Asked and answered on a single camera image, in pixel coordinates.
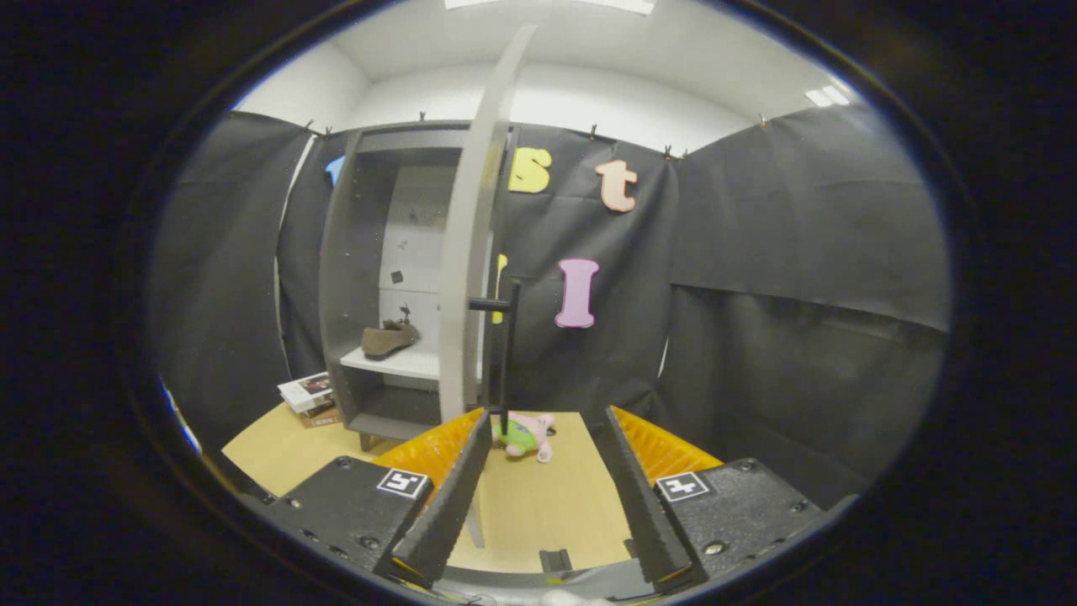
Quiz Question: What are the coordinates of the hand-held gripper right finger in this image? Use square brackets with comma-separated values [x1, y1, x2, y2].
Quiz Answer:
[593, 406, 859, 590]

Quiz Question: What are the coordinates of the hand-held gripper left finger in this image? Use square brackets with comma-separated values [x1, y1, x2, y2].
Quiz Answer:
[268, 407, 494, 588]

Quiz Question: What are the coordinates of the black door handle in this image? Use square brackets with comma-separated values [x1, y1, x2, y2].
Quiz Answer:
[469, 282, 523, 434]

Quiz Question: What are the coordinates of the brown fuzzy shoe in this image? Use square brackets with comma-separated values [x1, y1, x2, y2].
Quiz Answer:
[362, 318, 420, 361]

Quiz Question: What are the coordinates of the light grey shoe cabinet door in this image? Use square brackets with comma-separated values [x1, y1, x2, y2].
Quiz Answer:
[438, 24, 541, 550]

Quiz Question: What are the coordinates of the dark grey shoe cabinet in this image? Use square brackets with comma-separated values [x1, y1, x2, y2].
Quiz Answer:
[318, 122, 514, 451]

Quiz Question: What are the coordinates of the green and pink plush toy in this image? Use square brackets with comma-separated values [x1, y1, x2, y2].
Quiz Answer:
[492, 411, 556, 464]

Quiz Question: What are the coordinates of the white book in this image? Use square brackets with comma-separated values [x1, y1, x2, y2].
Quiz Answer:
[278, 372, 336, 413]

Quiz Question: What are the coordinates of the black backdrop cloth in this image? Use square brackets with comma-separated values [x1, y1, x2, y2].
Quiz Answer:
[151, 105, 956, 514]

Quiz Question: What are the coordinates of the long ceiling light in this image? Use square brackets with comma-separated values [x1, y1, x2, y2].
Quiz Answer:
[444, 0, 655, 16]

